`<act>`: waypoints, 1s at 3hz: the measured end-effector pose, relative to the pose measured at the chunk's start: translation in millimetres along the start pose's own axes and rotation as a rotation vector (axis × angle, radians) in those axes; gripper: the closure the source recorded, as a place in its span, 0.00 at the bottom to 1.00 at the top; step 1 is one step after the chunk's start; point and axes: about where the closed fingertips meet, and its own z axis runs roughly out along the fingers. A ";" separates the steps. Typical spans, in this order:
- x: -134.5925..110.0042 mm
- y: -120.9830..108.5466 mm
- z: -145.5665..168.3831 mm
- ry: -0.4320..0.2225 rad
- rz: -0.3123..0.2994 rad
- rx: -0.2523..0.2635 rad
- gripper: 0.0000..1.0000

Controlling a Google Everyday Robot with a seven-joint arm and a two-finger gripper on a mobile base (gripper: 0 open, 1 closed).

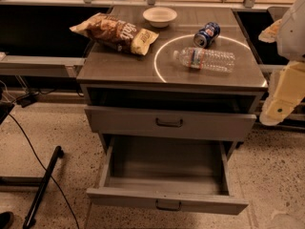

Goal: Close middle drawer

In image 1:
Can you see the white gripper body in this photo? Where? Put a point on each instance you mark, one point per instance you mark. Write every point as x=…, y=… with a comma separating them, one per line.
x=293, y=32

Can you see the grey drawer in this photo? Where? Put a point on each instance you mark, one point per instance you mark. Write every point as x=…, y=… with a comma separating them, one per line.
x=167, y=174
x=174, y=124

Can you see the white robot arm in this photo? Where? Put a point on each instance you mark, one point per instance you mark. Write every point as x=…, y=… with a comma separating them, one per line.
x=288, y=33

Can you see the grey drawer cabinet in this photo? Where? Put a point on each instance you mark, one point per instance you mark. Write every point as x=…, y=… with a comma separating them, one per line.
x=156, y=82

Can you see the grey top drawer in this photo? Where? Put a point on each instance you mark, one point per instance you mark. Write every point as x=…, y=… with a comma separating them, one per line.
x=174, y=124

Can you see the clear plastic water bottle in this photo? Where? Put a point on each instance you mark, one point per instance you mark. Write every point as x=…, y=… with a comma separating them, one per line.
x=203, y=59

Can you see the blue soda can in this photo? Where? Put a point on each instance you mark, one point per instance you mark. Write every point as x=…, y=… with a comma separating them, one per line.
x=206, y=35

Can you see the white bowl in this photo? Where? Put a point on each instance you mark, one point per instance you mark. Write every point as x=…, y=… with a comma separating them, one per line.
x=159, y=17

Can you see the brown chip bag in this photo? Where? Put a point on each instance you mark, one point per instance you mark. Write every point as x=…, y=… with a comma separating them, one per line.
x=117, y=34

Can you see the black metal stand leg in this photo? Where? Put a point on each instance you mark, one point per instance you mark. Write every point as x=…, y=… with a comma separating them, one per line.
x=30, y=217

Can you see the black shoe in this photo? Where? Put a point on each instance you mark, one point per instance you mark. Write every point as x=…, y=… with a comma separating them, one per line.
x=6, y=220

